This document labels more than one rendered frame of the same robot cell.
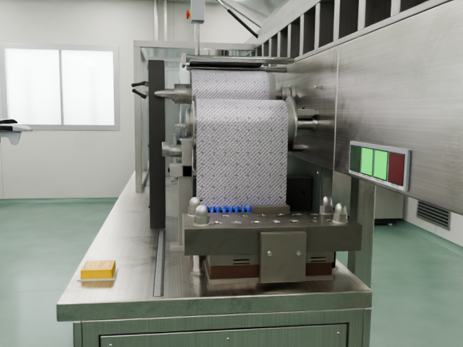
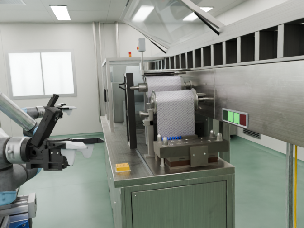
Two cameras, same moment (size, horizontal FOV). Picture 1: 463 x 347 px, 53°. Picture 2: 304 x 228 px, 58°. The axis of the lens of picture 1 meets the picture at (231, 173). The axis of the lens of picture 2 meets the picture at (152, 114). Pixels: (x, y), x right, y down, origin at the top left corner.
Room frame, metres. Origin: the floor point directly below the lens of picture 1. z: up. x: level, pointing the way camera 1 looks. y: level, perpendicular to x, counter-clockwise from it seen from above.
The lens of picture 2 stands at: (-0.45, 0.24, 1.40)
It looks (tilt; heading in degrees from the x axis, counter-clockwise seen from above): 8 degrees down; 356
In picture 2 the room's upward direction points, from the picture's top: 2 degrees counter-clockwise
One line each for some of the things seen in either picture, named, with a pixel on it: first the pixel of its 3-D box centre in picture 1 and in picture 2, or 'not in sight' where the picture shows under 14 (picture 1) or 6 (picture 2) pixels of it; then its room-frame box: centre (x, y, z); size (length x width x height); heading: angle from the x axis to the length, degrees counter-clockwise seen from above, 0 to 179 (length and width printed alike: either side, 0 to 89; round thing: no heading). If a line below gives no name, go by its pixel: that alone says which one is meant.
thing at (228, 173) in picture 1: (242, 177); (176, 124); (1.19, -0.03, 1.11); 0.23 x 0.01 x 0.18; 98
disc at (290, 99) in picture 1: (289, 123); (193, 99); (1.27, -0.15, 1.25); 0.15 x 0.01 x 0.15; 8
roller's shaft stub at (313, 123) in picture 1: (302, 124); (198, 99); (1.27, -0.19, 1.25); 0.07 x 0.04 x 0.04; 98
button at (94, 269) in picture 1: (98, 269); (122, 167); (1.04, 0.31, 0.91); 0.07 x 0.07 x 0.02; 8
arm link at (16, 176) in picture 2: not in sight; (4, 182); (0.36, 0.62, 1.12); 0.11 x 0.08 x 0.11; 169
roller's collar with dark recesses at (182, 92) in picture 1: (183, 93); (142, 87); (1.48, 0.15, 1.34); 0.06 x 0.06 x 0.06; 8
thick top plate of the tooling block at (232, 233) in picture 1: (267, 230); (190, 146); (1.08, -0.09, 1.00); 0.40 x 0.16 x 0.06; 98
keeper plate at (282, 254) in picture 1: (282, 257); (198, 156); (0.99, -0.11, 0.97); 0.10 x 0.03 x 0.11; 98
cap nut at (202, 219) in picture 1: (201, 214); (165, 141); (1.01, 0.06, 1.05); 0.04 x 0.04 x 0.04
